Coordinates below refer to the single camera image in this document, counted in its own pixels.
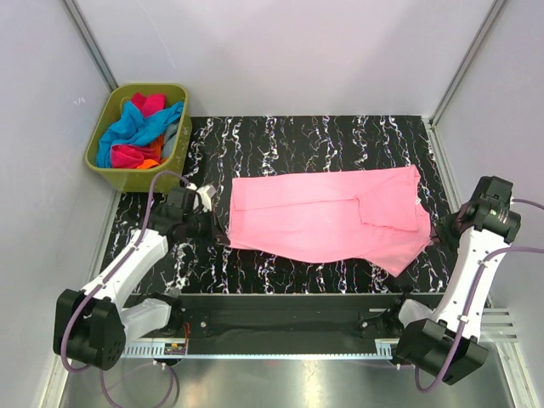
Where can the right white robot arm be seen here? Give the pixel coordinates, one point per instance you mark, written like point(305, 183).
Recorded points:
point(459, 289)

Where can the aluminium frame rail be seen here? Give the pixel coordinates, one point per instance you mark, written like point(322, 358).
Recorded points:
point(496, 326)

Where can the blue t-shirt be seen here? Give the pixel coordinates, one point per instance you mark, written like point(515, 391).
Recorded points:
point(134, 129)

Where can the magenta t-shirt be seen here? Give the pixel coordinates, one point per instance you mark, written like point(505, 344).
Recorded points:
point(130, 156)

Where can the orange t-shirt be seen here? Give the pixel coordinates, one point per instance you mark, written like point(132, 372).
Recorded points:
point(153, 154)

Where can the grey t-shirt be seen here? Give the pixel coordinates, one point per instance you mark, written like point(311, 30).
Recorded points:
point(169, 140)

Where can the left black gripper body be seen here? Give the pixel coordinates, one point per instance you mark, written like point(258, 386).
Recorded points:
point(199, 226)

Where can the light pink t-shirt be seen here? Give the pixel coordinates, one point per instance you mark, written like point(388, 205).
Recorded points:
point(318, 218)

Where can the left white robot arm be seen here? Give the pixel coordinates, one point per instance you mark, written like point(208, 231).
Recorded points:
point(94, 325)

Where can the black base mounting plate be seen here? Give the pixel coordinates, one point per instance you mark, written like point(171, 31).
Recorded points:
point(284, 327)

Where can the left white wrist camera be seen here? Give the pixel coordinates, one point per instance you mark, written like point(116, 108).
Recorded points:
point(203, 197)

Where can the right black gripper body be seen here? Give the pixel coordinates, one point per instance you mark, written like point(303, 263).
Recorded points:
point(448, 229)

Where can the olive green plastic bin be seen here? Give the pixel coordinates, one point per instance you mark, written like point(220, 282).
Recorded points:
point(139, 180)

